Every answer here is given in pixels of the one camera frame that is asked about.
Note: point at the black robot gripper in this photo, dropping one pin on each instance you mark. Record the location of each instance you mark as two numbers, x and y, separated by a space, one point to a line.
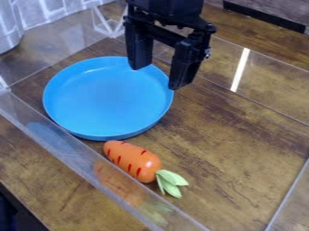
144 22

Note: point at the blue round tray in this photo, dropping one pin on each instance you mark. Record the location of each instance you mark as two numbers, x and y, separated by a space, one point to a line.
103 101

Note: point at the orange toy carrot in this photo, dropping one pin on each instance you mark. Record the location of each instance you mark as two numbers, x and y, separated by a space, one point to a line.
143 166

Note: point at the clear acrylic corner stand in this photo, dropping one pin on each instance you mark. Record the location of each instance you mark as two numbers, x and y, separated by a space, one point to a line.
107 27

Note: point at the dark wooden ledge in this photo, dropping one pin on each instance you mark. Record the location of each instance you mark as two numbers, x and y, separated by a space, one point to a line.
285 13

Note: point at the white patterned curtain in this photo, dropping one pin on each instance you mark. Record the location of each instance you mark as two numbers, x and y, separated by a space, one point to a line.
24 14

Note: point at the clear acrylic barrier wall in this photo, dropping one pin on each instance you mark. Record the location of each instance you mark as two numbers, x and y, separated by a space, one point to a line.
147 207

